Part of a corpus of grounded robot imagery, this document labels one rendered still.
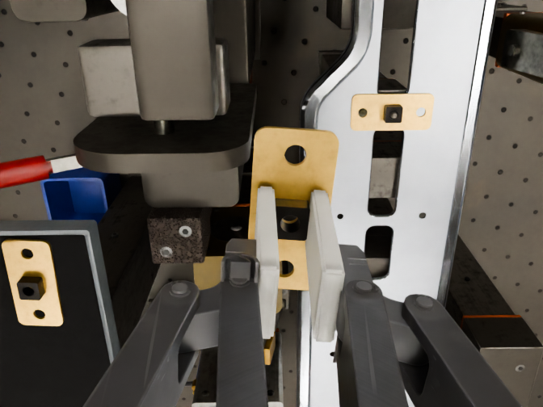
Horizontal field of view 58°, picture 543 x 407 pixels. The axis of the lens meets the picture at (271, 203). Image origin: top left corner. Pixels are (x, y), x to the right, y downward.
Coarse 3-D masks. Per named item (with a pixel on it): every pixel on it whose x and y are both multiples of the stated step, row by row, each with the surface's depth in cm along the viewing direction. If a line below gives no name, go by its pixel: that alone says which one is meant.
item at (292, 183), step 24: (264, 144) 22; (288, 144) 22; (312, 144) 22; (336, 144) 22; (264, 168) 22; (288, 168) 22; (312, 168) 22; (288, 192) 23; (288, 240) 24; (288, 288) 25
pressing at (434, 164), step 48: (384, 0) 46; (432, 0) 46; (480, 0) 46; (432, 48) 48; (480, 48) 48; (336, 96) 50; (480, 96) 51; (432, 144) 52; (336, 192) 55; (432, 192) 55; (432, 240) 57; (384, 288) 60; (432, 288) 60; (336, 336) 63; (336, 384) 67
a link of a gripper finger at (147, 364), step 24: (168, 288) 15; (192, 288) 15; (168, 312) 14; (192, 312) 14; (144, 336) 13; (168, 336) 13; (120, 360) 12; (144, 360) 12; (168, 360) 13; (192, 360) 15; (120, 384) 11; (144, 384) 12; (168, 384) 13
